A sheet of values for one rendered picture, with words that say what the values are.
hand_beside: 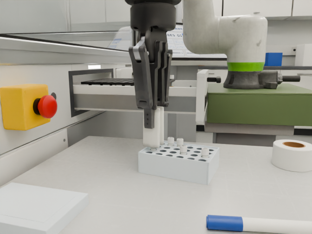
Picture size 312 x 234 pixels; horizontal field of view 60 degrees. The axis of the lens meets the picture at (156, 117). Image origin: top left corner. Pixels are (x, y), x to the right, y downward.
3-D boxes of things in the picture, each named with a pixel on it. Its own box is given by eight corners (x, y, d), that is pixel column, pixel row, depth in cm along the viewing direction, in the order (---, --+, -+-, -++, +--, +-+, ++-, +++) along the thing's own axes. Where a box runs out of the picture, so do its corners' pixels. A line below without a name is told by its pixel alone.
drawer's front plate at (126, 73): (142, 91, 124) (142, 67, 122) (121, 100, 96) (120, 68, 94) (139, 91, 124) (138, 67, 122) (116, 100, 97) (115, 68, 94)
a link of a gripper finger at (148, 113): (154, 98, 46) (147, 100, 43) (154, 127, 47) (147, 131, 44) (146, 98, 46) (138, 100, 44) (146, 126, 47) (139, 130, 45)
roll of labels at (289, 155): (280, 172, 48) (282, 150, 47) (265, 158, 54) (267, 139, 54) (321, 172, 47) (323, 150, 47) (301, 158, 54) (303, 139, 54)
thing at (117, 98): (201, 99, 86) (202, 80, 85) (196, 114, 61) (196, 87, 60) (85, 96, 94) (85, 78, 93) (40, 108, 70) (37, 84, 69)
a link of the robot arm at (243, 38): (221, 69, 107) (223, 18, 103) (263, 69, 102) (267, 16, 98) (217, 71, 95) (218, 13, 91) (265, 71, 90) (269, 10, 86)
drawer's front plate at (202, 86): (207, 103, 88) (208, 69, 85) (203, 123, 60) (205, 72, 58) (202, 103, 88) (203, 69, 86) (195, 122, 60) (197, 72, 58)
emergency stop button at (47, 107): (60, 116, 48) (58, 94, 48) (47, 120, 45) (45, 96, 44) (45, 115, 49) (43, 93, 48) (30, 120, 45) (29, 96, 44)
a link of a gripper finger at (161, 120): (146, 106, 48) (148, 105, 49) (147, 143, 50) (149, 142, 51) (162, 107, 47) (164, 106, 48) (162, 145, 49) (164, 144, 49)
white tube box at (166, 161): (218, 166, 50) (219, 147, 49) (208, 185, 42) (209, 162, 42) (157, 157, 55) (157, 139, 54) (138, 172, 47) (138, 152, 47)
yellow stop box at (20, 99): (55, 122, 51) (51, 83, 49) (29, 132, 44) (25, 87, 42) (30, 121, 52) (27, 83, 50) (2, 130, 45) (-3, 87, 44)
